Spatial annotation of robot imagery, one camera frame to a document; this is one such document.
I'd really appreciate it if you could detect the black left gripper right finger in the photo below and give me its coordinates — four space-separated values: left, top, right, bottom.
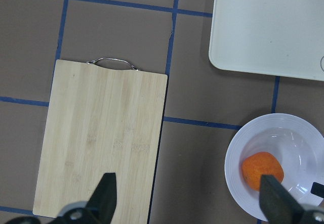
259 175 304 223

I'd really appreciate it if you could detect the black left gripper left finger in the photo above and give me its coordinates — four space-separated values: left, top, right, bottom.
87 173 117 221

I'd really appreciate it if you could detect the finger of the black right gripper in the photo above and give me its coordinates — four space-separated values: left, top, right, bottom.
311 182 324 198

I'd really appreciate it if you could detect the white round plate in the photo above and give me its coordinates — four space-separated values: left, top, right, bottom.
224 113 323 221

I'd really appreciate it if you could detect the orange fruit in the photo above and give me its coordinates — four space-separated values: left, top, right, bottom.
241 152 285 191

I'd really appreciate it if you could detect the cream bear tray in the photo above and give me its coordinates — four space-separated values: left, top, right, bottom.
209 0 323 81

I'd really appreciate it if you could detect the bamboo cutting board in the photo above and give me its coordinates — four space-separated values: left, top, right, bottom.
32 60 168 223

